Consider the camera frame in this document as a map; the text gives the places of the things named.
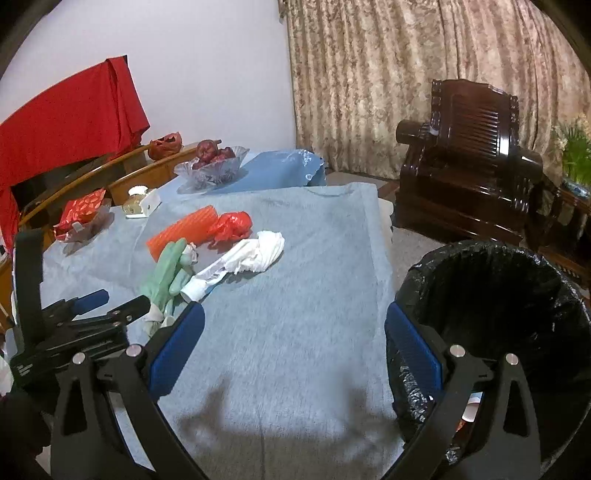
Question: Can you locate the green rubber glove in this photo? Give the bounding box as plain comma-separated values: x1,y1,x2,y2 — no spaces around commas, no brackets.
139,237,199,335

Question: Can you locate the white plastic bag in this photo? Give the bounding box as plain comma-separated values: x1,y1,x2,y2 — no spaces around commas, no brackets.
180,230,286,303

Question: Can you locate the red plastic bag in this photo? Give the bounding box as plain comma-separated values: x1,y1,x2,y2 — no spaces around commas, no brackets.
207,211,254,247

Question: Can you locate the glass fruit bowl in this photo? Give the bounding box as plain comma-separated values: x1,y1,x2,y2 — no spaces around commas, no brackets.
174,145,250,195

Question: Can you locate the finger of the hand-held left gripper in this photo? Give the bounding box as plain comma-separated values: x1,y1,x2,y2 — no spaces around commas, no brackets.
60,295,151,333
41,289,110,319

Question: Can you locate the small white box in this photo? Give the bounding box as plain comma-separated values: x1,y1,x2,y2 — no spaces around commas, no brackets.
139,191,161,217

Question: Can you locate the bin with black bag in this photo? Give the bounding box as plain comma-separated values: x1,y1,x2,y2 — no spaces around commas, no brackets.
385,239,591,467

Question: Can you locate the black television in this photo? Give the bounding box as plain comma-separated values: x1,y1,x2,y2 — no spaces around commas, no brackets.
9,154,116,204

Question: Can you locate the dark wooden side table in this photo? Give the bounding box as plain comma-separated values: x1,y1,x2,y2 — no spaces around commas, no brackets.
538,182,591,278

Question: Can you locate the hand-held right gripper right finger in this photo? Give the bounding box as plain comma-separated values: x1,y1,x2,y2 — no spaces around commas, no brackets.
385,302,541,480

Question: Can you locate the orange foam net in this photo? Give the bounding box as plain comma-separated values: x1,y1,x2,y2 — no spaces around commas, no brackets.
147,204,219,263

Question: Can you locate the beige floral curtain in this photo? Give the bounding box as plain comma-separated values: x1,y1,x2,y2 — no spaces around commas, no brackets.
277,0,591,185

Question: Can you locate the potted narcissus plant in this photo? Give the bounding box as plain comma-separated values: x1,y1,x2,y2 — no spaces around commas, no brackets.
551,117,591,188

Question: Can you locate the red cloth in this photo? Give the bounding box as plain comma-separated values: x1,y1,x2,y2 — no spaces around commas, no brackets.
0,55,151,252

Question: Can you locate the dark wooden armchair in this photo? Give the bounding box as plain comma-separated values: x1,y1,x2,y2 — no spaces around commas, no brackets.
392,78,546,247

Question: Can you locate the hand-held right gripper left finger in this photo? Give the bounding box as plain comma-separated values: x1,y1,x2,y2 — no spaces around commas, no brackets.
50,302,208,480

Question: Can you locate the red patterned packet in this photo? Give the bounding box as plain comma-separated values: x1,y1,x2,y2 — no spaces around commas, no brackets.
53,189,107,241

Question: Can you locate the grey blue blanket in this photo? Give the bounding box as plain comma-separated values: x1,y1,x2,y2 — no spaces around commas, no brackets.
39,182,407,480

